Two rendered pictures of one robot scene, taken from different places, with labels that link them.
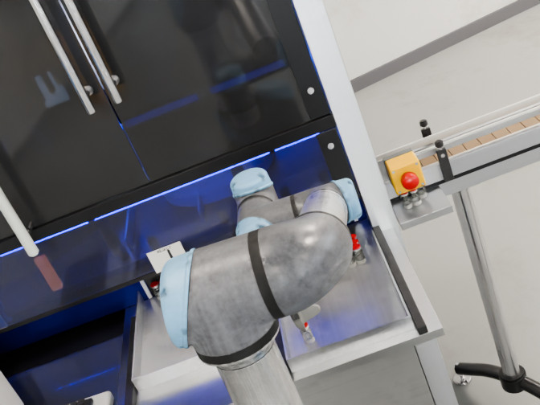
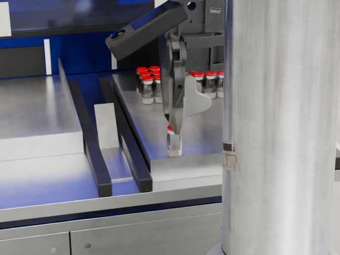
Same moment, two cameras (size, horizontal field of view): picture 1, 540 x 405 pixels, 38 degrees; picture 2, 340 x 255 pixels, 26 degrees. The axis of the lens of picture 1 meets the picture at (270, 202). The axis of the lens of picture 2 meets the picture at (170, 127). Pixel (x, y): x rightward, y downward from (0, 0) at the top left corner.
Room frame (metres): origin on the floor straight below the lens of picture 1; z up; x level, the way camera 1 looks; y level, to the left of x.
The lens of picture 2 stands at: (0.38, 0.34, 1.38)
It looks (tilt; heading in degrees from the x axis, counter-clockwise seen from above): 25 degrees down; 342
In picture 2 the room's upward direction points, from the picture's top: straight up
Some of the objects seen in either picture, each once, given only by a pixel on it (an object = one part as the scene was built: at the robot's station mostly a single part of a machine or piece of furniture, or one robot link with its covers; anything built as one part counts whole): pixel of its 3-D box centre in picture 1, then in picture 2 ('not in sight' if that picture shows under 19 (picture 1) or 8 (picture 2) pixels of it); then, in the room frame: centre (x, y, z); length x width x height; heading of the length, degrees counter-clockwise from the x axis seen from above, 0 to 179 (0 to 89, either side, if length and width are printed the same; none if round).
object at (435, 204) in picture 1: (419, 204); not in sight; (1.66, -0.34, 0.87); 0.14 x 0.13 x 0.02; 175
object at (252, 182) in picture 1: (257, 201); not in sight; (1.31, 0.02, 1.23); 0.09 x 0.08 x 0.11; 170
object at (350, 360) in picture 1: (264, 320); (100, 129); (1.46, 0.11, 0.87); 0.70 x 0.48 x 0.02; 85
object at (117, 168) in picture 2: not in sight; (112, 139); (1.34, 0.12, 0.91); 0.14 x 0.03 x 0.06; 176
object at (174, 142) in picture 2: (306, 333); (174, 141); (1.32, 0.04, 0.90); 0.02 x 0.02 x 0.04
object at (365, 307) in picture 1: (335, 296); (208, 115); (1.41, -0.05, 0.90); 0.34 x 0.26 x 0.04; 175
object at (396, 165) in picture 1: (404, 171); not in sight; (1.62, -0.32, 1.00); 0.08 x 0.07 x 0.07; 175
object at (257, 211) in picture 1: (267, 226); not in sight; (1.21, 0.02, 1.23); 0.11 x 0.11 x 0.08; 80
